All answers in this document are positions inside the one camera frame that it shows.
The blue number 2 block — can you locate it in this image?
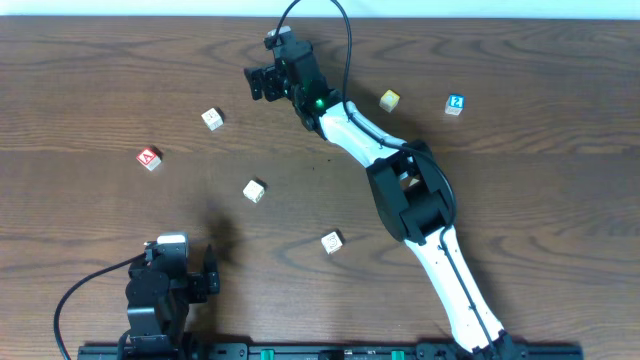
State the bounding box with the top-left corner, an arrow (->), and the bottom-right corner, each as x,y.
445,94 -> 465,116

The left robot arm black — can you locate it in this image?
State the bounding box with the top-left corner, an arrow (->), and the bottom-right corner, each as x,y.
119,242 -> 220,359

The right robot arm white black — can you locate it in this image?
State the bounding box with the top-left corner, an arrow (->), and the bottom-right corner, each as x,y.
244,35 -> 513,359

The white block upper left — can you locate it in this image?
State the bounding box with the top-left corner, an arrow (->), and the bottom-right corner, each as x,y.
201,108 -> 224,131

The white block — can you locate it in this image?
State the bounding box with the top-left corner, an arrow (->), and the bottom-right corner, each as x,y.
201,108 -> 224,131
321,230 -> 343,255
243,180 -> 265,203

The white block centre left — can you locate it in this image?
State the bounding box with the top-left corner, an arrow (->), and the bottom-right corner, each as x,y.
243,180 -> 265,203

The yellow top block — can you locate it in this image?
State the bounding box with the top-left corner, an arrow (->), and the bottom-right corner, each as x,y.
379,89 -> 400,113

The red letter A block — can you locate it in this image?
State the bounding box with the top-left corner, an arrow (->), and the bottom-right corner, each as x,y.
136,147 -> 162,171

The white block lower centre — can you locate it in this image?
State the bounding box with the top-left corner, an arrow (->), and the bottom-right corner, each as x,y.
321,230 -> 343,255

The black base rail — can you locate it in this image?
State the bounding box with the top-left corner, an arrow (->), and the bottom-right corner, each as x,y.
77,341 -> 585,360

